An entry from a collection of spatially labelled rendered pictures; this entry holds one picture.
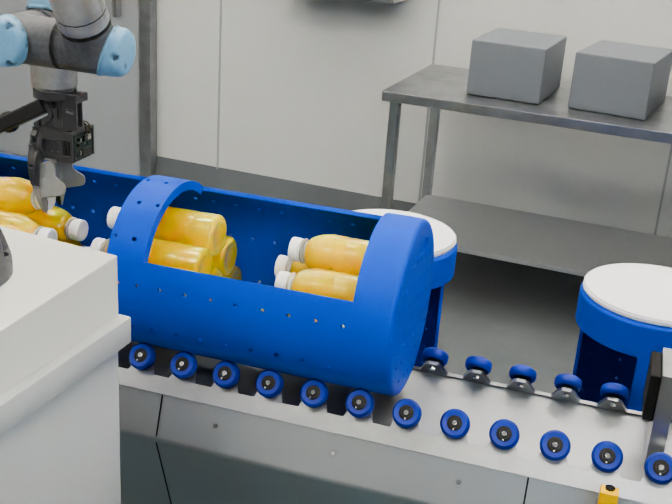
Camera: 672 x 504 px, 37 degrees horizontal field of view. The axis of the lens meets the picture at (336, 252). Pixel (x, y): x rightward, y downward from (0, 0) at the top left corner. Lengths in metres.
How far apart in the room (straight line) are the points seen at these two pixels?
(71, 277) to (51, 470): 0.25
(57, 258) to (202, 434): 0.46
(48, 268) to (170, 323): 0.33
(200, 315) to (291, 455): 0.27
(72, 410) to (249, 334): 0.33
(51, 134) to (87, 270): 0.46
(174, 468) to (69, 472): 0.39
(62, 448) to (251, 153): 4.11
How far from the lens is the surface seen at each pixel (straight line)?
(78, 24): 1.50
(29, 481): 1.31
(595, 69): 3.98
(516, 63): 4.02
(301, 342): 1.50
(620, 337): 1.84
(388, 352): 1.46
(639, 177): 4.82
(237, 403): 1.62
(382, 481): 1.58
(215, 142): 5.45
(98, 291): 1.33
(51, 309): 1.25
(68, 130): 1.72
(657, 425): 1.56
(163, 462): 1.74
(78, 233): 1.83
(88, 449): 1.40
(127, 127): 5.66
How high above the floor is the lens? 1.74
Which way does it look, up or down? 21 degrees down
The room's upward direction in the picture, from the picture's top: 4 degrees clockwise
